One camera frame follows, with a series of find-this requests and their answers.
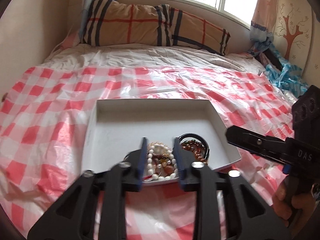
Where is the amber bead bracelet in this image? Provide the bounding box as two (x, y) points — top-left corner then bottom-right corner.
(181, 139), (208, 165)

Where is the red cord pendant bracelet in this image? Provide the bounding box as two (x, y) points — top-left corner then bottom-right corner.
(142, 154), (177, 182)

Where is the black braided leather bracelet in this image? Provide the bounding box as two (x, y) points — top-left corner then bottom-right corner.
(177, 133), (210, 163)

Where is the white bead bracelet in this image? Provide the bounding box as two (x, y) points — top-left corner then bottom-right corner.
(146, 142), (178, 181)

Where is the person right hand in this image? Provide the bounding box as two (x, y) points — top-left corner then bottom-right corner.
(272, 181), (316, 225)

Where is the blue checkered plastic sheet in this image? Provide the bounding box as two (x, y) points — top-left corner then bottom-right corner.
(265, 44), (310, 98)

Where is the white shallow cardboard tray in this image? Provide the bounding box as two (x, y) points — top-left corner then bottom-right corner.
(81, 99), (241, 174)

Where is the red white checkered plastic sheet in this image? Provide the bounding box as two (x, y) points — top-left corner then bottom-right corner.
(1, 66), (293, 236)

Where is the right pink curtain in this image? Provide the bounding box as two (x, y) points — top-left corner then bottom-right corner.
(249, 0), (278, 56)

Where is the right plaid pillow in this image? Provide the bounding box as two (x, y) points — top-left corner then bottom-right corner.
(169, 7), (231, 56)

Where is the plaid pillow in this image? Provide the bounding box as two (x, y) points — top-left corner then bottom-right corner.
(169, 7), (231, 56)
(84, 0), (172, 47)

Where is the white bed sheet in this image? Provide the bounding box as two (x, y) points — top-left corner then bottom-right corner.
(41, 44), (265, 75)

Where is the left plaid pillow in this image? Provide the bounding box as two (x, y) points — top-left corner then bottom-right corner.
(84, 0), (172, 47)

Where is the tree wall sticker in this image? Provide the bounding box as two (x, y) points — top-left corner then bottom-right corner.
(274, 2), (310, 60)

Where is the white charging cable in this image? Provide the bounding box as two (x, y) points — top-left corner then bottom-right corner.
(49, 33), (73, 58)

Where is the white wall panel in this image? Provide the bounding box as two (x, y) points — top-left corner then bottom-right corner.
(1, 0), (69, 95)

